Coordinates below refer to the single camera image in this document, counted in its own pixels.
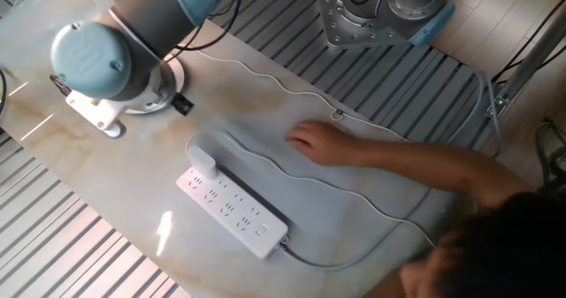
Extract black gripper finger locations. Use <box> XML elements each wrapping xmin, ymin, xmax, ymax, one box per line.
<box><xmin>170</xmin><ymin>92</ymin><xmax>195</xmax><ymax>118</ymax></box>

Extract white power adapter plug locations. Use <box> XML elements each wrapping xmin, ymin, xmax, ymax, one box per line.
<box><xmin>187</xmin><ymin>145</ymin><xmax>219</xmax><ymax>180</ymax></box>

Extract white power strip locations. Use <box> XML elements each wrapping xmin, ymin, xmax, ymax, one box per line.
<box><xmin>175</xmin><ymin>164</ymin><xmax>289</xmax><ymax>262</ymax></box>

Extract thin white lamp cord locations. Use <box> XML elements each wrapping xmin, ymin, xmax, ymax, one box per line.
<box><xmin>176</xmin><ymin>45</ymin><xmax>437</xmax><ymax>248</ymax></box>

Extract grey power strip cable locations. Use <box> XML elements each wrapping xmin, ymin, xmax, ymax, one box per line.
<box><xmin>278</xmin><ymin>72</ymin><xmax>503</xmax><ymax>271</ymax></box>

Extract person's left forearm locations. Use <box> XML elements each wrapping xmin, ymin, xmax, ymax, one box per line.
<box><xmin>362</xmin><ymin>269</ymin><xmax>406</xmax><ymax>298</ymax></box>

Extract white lamp base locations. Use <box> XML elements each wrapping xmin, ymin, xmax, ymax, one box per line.
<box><xmin>161</xmin><ymin>50</ymin><xmax>187</xmax><ymax>100</ymax></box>

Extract person's right hand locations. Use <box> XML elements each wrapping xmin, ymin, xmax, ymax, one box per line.
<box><xmin>284</xmin><ymin>119</ymin><xmax>356</xmax><ymax>167</ymax></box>

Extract marble pattern table mat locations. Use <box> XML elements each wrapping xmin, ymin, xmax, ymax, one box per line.
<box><xmin>0</xmin><ymin>0</ymin><xmax>468</xmax><ymax>298</ymax></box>

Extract person's head black hair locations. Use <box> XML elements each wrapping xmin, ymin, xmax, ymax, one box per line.
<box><xmin>400</xmin><ymin>191</ymin><xmax>566</xmax><ymax>298</ymax></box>

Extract black chair base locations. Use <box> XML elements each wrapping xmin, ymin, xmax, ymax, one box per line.
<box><xmin>534</xmin><ymin>118</ymin><xmax>566</xmax><ymax>197</ymax></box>

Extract thick black gripper cable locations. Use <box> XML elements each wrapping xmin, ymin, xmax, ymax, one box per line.
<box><xmin>176</xmin><ymin>0</ymin><xmax>247</xmax><ymax>52</ymax></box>

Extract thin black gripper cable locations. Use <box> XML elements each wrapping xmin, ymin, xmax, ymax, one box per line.
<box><xmin>49</xmin><ymin>74</ymin><xmax>72</xmax><ymax>97</ymax></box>

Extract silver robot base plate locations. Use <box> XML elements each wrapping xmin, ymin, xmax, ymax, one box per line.
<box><xmin>317</xmin><ymin>0</ymin><xmax>419</xmax><ymax>50</ymax></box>

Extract aluminium profile post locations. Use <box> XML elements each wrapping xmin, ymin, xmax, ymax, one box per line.
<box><xmin>484</xmin><ymin>5</ymin><xmax>566</xmax><ymax>120</ymax></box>

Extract thin black floor wires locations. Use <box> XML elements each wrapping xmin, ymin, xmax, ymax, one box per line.
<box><xmin>491</xmin><ymin>0</ymin><xmax>566</xmax><ymax>85</ymax></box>

